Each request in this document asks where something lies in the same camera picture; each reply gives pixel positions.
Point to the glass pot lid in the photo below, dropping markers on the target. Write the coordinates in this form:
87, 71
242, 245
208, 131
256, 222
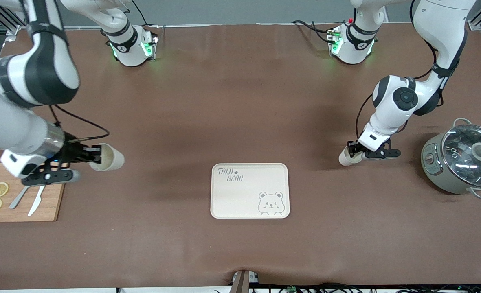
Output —
468, 150

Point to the grey-green electric cooking pot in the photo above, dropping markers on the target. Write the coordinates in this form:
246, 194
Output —
435, 175

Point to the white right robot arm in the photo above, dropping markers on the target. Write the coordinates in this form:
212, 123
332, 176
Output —
40, 73

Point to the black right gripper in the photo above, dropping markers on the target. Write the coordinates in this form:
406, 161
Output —
71, 152

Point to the bamboo cutting board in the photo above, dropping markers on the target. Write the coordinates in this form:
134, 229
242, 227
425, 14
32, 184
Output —
49, 207

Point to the cream bear print tray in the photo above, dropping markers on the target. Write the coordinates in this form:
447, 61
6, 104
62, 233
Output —
248, 203

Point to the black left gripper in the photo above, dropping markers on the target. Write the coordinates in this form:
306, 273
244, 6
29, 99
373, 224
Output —
353, 147

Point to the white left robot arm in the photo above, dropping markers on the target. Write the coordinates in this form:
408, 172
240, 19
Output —
440, 24

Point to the grey plastic knife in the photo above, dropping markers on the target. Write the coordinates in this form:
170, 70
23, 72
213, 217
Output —
18, 199

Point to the white IKEA cup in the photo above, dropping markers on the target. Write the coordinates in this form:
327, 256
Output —
116, 160
346, 159

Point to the white plastic knife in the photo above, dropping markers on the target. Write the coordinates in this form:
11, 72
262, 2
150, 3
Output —
36, 201

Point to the brown camera mount post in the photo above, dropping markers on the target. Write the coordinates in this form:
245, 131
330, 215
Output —
242, 283

